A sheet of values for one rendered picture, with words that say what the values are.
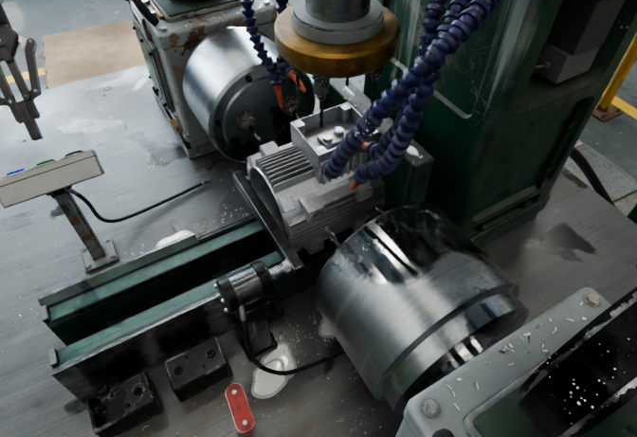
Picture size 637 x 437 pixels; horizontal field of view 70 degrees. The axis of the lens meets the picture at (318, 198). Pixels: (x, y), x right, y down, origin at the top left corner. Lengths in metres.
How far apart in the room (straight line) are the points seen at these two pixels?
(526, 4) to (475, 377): 0.46
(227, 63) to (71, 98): 0.79
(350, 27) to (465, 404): 0.47
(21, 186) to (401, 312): 0.69
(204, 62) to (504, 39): 0.59
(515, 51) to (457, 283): 0.33
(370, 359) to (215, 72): 0.63
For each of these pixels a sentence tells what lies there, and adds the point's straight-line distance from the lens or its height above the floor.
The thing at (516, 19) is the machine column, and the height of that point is 1.36.
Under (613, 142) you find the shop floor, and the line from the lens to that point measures 2.98.
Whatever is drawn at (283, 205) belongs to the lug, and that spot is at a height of 1.09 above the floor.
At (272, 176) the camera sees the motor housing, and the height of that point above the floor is 1.11.
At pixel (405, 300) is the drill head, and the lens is 0.59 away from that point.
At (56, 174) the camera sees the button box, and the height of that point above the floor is 1.07.
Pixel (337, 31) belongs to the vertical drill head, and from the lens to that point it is 0.64.
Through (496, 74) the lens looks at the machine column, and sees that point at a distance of 0.74.
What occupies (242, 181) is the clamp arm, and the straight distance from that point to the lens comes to 0.88.
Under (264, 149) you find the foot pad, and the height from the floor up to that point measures 1.07.
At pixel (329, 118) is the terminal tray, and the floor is 1.13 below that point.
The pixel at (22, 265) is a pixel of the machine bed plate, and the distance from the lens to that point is 1.22.
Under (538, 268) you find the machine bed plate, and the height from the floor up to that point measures 0.80.
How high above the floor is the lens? 1.65
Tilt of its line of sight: 48 degrees down
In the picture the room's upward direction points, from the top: straight up
